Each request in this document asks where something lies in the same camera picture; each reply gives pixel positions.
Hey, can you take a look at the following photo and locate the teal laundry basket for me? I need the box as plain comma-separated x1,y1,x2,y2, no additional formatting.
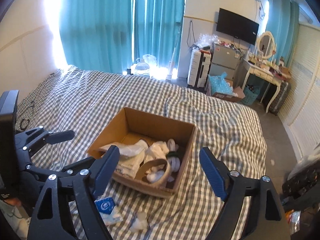
240,84,260,106

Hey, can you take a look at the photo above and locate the teal window curtain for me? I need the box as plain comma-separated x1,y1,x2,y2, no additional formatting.
59,0,185,74

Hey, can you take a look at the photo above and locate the clear water jug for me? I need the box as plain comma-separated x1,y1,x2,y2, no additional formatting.
135,58,150,76

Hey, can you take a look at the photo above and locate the white oval vanity mirror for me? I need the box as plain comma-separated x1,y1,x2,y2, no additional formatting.
256,31,276,60

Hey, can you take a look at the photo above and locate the white dressing table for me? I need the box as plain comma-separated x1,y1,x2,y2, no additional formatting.
237,60,291,115

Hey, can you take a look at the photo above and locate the grey checkered bed quilt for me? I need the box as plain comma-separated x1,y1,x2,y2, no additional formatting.
16,66,267,239

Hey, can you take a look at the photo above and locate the blue bubble wrap bag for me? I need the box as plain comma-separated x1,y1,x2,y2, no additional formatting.
209,72,233,95

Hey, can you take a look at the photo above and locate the white plastic bag bundle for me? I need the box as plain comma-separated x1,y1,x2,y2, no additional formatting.
146,169,175,184

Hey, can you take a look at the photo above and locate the operator left hand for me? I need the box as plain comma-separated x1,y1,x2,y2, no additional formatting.
4,198,22,206

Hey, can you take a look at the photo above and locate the blue tissue pack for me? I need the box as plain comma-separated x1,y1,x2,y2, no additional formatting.
94,197,123,226

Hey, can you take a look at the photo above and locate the silver mini fridge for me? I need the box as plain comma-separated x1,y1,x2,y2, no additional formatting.
209,43,241,80

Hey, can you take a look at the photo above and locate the beige cardboard tape ring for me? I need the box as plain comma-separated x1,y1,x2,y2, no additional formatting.
134,158,173,188

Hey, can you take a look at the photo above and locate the white suitcase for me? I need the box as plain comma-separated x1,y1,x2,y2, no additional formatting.
187,49,211,88

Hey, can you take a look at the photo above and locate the cream cloth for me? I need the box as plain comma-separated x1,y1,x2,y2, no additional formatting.
144,141,169,163

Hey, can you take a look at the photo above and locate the cardboard box on floor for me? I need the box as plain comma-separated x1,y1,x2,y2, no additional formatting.
205,81,245,102

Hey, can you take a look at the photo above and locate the brown cardboard box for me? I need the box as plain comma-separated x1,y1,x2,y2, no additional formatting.
87,107,195,198

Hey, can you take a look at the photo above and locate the black wall television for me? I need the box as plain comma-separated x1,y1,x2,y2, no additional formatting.
216,8,259,45

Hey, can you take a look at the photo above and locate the teal right curtain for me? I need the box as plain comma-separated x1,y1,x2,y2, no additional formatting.
266,0,299,67

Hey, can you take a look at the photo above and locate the white scrunchie ring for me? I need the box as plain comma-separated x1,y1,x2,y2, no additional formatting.
166,138,181,173

